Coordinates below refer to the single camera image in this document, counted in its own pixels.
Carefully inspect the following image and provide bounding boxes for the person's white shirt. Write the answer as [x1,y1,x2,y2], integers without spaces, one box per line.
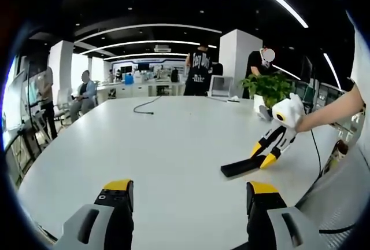
[345,9,370,158]

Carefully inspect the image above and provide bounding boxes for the white square pillar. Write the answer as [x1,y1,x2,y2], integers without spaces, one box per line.
[47,40,75,109]
[219,29,262,97]

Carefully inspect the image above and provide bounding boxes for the green desk partition row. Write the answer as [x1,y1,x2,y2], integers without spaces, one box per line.
[294,82,347,112]

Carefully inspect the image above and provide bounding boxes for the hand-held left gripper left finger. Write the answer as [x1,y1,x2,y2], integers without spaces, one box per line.
[53,179,135,250]

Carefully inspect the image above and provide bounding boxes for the grey mesh chair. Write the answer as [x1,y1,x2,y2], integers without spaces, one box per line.
[291,145,370,250]

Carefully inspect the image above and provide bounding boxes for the white counter cabinets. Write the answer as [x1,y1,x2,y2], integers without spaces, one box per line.
[97,80,186,100]

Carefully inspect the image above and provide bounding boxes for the black remote control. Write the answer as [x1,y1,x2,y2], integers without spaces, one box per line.
[220,156,268,178]

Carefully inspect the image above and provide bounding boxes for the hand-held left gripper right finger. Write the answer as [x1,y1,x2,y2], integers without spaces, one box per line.
[246,181,319,250]

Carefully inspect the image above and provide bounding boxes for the large standing display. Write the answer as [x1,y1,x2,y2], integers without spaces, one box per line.
[3,69,28,132]

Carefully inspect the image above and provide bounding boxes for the black table cable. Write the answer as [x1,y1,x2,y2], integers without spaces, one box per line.
[133,95,161,115]

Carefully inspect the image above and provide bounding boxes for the black monitor on stand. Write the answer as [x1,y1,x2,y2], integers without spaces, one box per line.
[302,56,315,83]

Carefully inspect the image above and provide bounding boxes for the white office chair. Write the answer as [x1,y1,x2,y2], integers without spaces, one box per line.
[54,89,73,123]
[208,75,234,98]

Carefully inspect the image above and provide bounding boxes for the green potted plant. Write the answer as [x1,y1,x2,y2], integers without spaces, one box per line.
[238,72,294,111]

